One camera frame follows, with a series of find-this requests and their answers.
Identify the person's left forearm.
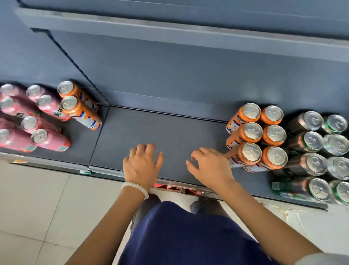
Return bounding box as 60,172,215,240
65,188,149,265

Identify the group of orange cans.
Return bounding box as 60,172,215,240
56,80,103,130

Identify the light grey shirt sleeve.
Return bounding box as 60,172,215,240
296,252,349,265

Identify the grey metal shelf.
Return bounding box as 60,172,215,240
0,0,349,211

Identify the pink printed soda can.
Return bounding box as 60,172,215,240
37,94,71,122
0,97,40,116
31,128,71,152
0,83,28,100
21,116,62,134
26,84,59,104

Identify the pile of pink soda cans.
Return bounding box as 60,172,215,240
0,117,37,153

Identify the person's right forearm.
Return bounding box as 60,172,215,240
215,179,324,258

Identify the person's left hand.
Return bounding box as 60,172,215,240
123,143,164,189

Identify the white bead bracelet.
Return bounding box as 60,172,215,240
121,181,150,200

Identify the navy blue shirt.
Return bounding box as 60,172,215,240
117,201,276,265

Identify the orange striped soda can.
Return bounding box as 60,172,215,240
262,124,287,147
260,105,285,126
225,103,262,135
225,122,264,150
228,142,263,169
244,146,289,173

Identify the person's right hand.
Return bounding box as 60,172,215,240
185,147,240,191

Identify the row of red snack packets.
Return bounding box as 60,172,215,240
152,183,205,197

